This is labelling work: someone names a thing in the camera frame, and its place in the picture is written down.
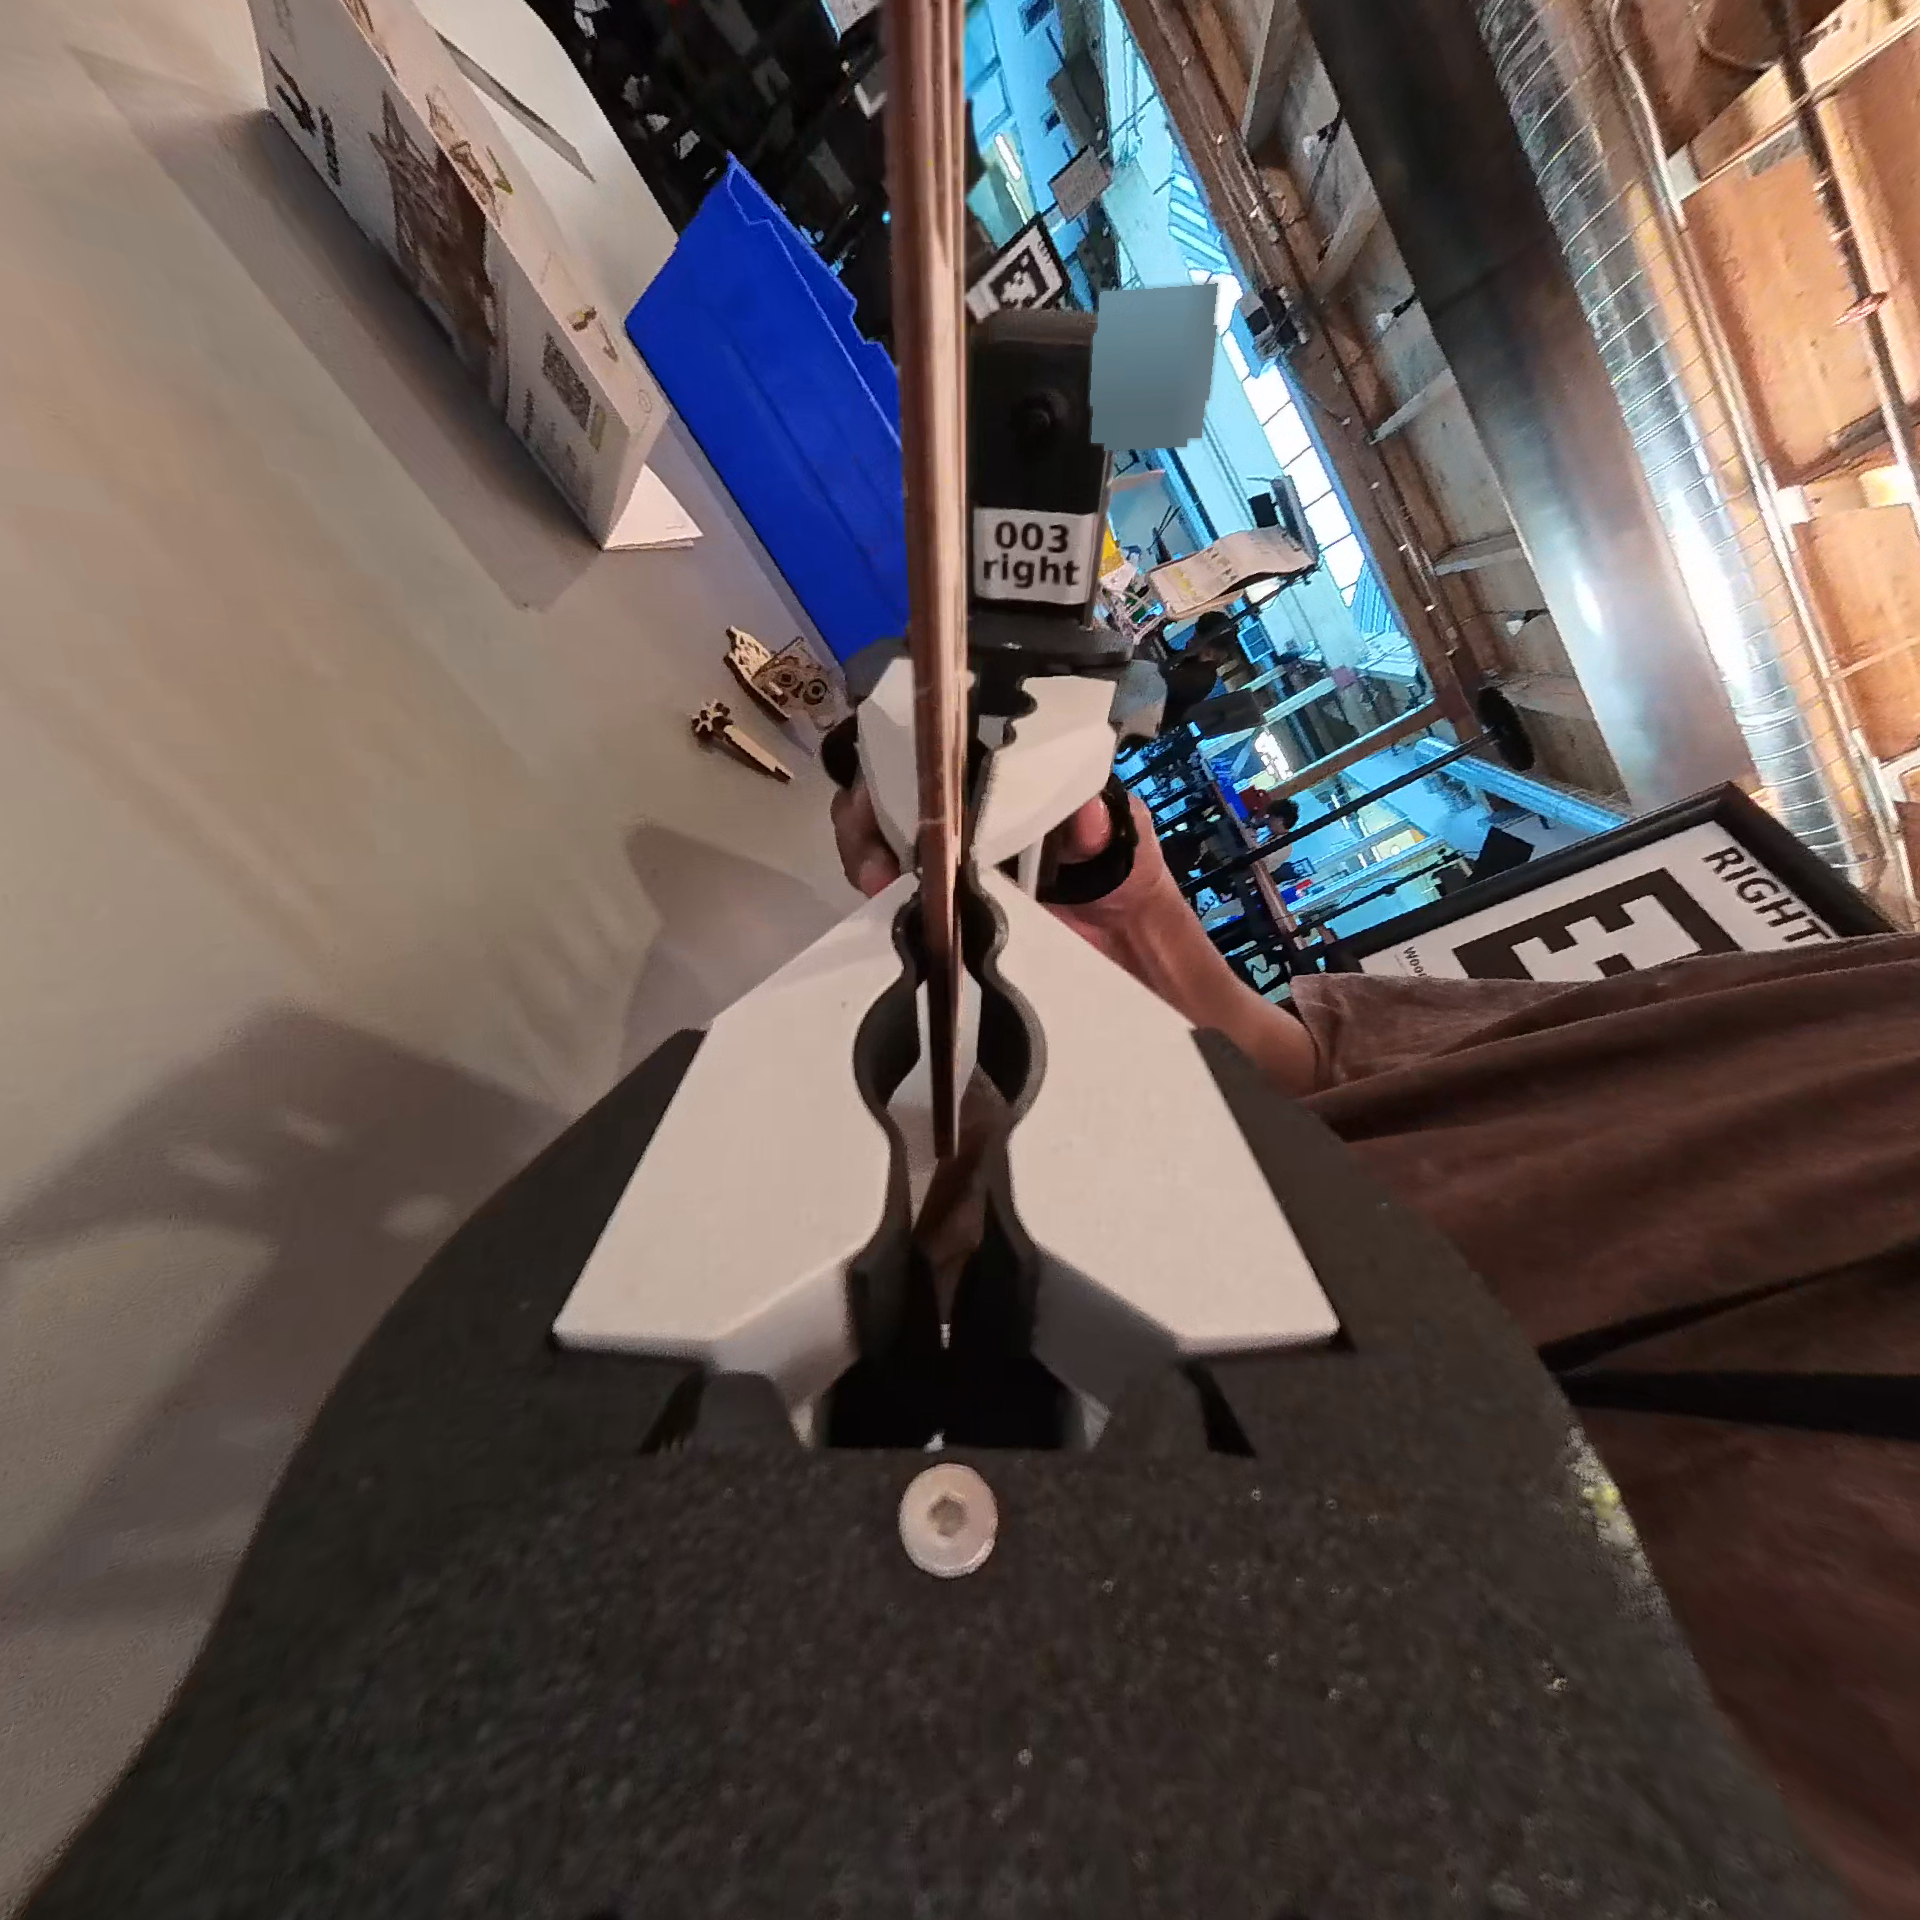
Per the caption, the plywood model parts sheet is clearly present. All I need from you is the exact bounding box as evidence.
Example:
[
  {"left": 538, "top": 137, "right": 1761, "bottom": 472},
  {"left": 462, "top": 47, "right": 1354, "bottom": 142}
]
[{"left": 879, "top": 0, "right": 978, "bottom": 1165}]

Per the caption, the small black white marker board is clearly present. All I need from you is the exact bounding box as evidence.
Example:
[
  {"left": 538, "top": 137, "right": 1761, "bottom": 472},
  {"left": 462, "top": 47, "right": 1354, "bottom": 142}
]
[{"left": 961, "top": 213, "right": 1074, "bottom": 329}]

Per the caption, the silver ventilation duct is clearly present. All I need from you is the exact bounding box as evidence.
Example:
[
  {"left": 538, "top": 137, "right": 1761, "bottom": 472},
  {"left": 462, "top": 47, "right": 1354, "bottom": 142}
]
[{"left": 1302, "top": 0, "right": 1884, "bottom": 901}]

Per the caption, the wooden axle with gear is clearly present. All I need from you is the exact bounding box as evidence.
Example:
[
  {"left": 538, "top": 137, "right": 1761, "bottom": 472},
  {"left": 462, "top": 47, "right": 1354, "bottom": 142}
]
[{"left": 690, "top": 693, "right": 798, "bottom": 786}]

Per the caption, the black framed marker sign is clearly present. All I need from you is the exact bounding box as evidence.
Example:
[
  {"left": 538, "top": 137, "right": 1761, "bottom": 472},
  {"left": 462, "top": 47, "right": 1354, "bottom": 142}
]
[{"left": 1324, "top": 779, "right": 1904, "bottom": 995}]

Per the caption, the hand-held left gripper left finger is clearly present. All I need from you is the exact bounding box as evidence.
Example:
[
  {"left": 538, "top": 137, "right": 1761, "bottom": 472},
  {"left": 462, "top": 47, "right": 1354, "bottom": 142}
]
[{"left": 552, "top": 869, "right": 951, "bottom": 1445}]

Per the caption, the person's right hand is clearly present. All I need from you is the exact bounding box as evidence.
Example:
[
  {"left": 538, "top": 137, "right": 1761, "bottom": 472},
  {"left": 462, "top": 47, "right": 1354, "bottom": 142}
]
[{"left": 828, "top": 779, "right": 1210, "bottom": 977}]

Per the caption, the small wooden gear model assembly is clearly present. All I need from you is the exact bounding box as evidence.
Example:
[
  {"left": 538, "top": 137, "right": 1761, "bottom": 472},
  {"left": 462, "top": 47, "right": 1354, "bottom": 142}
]
[{"left": 721, "top": 623, "right": 834, "bottom": 732}]

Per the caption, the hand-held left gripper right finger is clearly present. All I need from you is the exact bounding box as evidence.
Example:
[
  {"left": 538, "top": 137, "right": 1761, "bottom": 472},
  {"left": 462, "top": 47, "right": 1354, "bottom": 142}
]
[{"left": 961, "top": 866, "right": 1344, "bottom": 1445}]

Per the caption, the blue plastic bin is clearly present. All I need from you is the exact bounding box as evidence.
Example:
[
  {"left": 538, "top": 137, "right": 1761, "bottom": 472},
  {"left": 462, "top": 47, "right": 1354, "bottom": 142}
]
[{"left": 623, "top": 150, "right": 913, "bottom": 671}]

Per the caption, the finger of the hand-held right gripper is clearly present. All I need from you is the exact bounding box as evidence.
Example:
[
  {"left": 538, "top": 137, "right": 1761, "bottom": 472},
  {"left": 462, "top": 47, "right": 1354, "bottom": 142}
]
[
  {"left": 852, "top": 656, "right": 926, "bottom": 883},
  {"left": 964, "top": 681, "right": 1130, "bottom": 869}
]

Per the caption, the white printed product box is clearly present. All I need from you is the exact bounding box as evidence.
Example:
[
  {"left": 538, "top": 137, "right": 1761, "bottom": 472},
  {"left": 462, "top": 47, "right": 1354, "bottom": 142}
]
[{"left": 245, "top": 0, "right": 672, "bottom": 552}]

